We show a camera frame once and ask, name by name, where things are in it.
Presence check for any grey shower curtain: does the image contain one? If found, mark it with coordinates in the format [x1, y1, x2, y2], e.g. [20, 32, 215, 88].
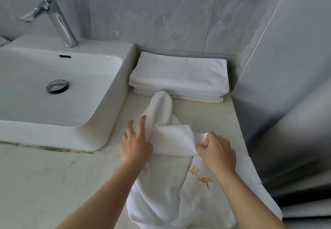
[246, 87, 331, 229]

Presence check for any white terry towel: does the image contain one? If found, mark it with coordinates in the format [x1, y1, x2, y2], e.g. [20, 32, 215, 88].
[126, 91, 209, 229]

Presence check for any folded light blue towel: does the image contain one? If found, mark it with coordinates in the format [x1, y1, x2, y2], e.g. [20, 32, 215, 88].
[136, 89, 223, 100]

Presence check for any person's right hand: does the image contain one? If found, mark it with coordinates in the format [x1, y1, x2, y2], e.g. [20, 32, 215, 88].
[196, 132, 237, 177]

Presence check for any person's left forearm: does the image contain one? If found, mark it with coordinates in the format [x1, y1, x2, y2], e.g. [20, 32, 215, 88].
[55, 160, 149, 229]

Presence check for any person's left hand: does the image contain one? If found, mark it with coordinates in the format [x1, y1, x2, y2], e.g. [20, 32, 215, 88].
[121, 115, 154, 167]

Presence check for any folded cream towel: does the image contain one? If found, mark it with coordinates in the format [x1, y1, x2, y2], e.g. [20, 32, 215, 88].
[129, 80, 166, 91]

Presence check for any folded white towel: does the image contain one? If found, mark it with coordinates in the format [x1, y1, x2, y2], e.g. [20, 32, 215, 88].
[129, 51, 230, 96]

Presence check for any chrome sink faucet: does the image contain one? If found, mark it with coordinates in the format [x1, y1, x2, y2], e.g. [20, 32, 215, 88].
[19, 0, 79, 48]

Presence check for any folded beige towel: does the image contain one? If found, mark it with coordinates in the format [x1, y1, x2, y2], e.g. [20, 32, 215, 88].
[133, 89, 224, 104]

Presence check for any chrome sink drain plug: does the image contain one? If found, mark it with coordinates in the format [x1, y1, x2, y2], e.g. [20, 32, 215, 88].
[46, 80, 70, 94]

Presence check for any person's right forearm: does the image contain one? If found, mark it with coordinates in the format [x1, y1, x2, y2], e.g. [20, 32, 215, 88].
[213, 169, 287, 229]

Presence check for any white ceramic sink basin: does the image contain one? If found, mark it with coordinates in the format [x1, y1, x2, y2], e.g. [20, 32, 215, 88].
[0, 34, 137, 152]

